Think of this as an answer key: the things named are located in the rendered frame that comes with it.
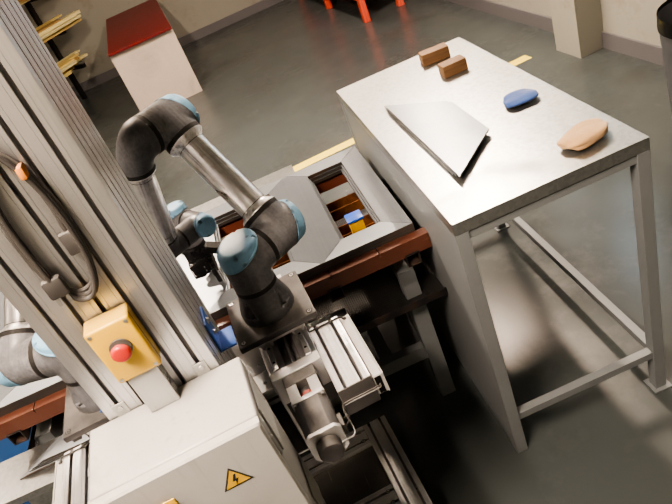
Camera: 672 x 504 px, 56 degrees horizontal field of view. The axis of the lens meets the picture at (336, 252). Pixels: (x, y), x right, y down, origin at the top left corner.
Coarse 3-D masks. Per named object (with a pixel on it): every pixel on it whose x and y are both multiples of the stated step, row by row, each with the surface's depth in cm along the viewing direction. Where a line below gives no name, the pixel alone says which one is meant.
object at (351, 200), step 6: (354, 192) 274; (342, 198) 274; (348, 198) 274; (354, 198) 275; (330, 204) 274; (336, 204) 274; (342, 204) 275; (348, 204) 267; (354, 204) 268; (360, 204) 269; (330, 210) 275; (336, 210) 267; (342, 210) 268; (348, 210) 269; (354, 210) 269; (336, 216) 269; (342, 216) 269
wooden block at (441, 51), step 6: (432, 48) 270; (438, 48) 268; (444, 48) 267; (420, 54) 269; (426, 54) 268; (432, 54) 268; (438, 54) 268; (444, 54) 269; (420, 60) 273; (426, 60) 269; (432, 60) 269; (438, 60) 270
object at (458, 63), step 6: (450, 60) 253; (456, 60) 251; (462, 60) 251; (438, 66) 255; (444, 66) 251; (450, 66) 251; (456, 66) 251; (462, 66) 252; (444, 72) 251; (450, 72) 252; (456, 72) 253
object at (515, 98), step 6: (516, 90) 219; (522, 90) 217; (528, 90) 216; (534, 90) 214; (504, 96) 219; (510, 96) 216; (516, 96) 215; (522, 96) 214; (528, 96) 213; (534, 96) 213; (504, 102) 216; (510, 102) 214; (516, 102) 213; (522, 102) 212
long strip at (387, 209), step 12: (348, 156) 272; (360, 156) 268; (348, 168) 264; (360, 168) 260; (360, 180) 252; (372, 180) 249; (372, 192) 242; (384, 192) 239; (372, 204) 235; (384, 204) 232; (396, 204) 229; (384, 216) 226; (396, 216) 223
